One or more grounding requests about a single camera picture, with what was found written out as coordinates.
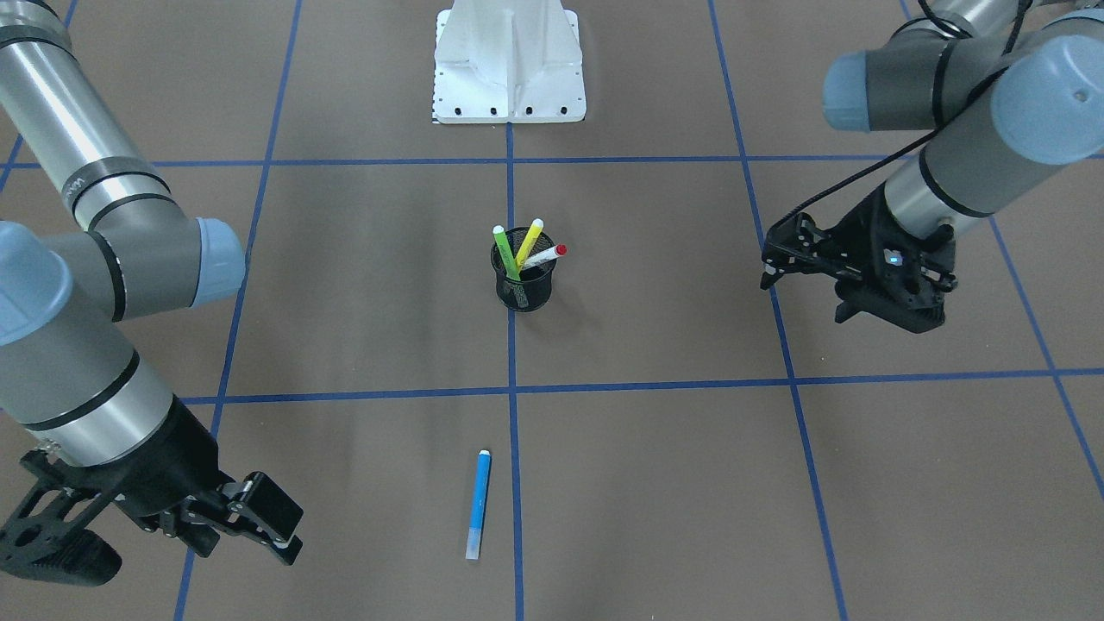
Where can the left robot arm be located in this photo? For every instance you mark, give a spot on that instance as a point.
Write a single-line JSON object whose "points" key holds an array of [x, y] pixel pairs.
{"points": [[1004, 119]]}

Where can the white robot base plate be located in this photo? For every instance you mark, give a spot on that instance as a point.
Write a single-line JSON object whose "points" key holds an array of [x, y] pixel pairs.
{"points": [[508, 62]]}

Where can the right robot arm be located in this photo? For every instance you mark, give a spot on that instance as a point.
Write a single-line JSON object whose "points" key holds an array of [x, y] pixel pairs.
{"points": [[110, 431]]}

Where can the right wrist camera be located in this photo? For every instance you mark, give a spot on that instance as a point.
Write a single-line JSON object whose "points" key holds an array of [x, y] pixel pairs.
{"points": [[47, 537]]}

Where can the blue pen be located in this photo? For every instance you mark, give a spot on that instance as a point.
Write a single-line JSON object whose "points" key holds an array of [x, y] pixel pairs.
{"points": [[477, 516]]}

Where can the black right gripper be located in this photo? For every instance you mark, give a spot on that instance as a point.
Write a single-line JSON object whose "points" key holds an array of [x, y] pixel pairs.
{"points": [[175, 468]]}

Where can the yellow pen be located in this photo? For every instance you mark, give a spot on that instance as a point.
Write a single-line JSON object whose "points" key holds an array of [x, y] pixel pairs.
{"points": [[528, 243]]}

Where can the black mesh pen cup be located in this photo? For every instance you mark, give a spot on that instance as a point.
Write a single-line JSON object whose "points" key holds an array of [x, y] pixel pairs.
{"points": [[535, 286]]}

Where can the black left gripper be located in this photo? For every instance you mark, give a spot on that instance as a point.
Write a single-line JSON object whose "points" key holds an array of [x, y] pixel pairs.
{"points": [[869, 226]]}

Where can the red capped white pen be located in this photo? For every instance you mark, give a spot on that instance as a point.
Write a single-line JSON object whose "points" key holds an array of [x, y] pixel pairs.
{"points": [[544, 257]]}

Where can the brown table mat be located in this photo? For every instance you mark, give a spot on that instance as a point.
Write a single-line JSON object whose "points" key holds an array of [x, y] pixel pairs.
{"points": [[668, 441]]}

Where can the green pen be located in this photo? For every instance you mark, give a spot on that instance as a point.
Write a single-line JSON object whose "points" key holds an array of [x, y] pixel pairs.
{"points": [[502, 242]]}

